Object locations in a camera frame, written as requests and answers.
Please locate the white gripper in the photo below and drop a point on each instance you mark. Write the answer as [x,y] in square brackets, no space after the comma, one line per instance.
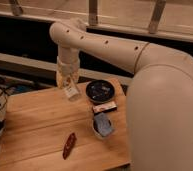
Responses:
[66,71]

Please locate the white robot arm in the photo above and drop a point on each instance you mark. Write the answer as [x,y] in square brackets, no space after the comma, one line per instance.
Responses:
[159,99]

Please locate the black ceramic bowl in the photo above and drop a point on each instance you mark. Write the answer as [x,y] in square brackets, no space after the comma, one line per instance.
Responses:
[100,91]

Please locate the small rectangular snack box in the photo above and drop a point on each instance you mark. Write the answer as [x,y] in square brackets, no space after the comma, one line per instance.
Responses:
[105,107]

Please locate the wooden board table top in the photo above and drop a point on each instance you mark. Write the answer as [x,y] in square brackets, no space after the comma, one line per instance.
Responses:
[38,124]

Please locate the red brown oblong object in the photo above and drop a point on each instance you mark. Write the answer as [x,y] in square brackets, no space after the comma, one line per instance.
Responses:
[69,145]

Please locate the middle metal rail post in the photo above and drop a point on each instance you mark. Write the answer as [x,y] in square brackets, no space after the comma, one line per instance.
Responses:
[93,12]

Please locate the metal rail post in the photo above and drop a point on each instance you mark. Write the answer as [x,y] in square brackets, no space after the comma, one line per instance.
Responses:
[93,12]
[16,8]
[156,16]

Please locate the left metal rail post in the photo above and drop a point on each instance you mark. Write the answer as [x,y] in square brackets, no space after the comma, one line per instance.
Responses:
[16,8]

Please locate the right metal rail post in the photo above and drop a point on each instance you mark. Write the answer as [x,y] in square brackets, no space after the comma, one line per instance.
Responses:
[156,16]

